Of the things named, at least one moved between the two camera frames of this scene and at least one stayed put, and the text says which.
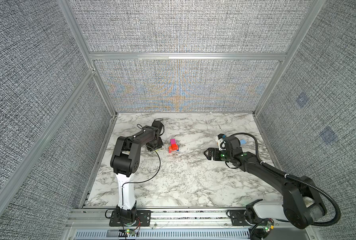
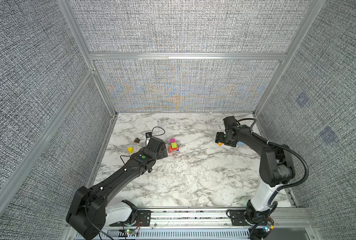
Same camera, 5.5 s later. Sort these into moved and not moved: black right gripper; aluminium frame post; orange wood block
Moved: black right gripper
Not moved: orange wood block; aluminium frame post
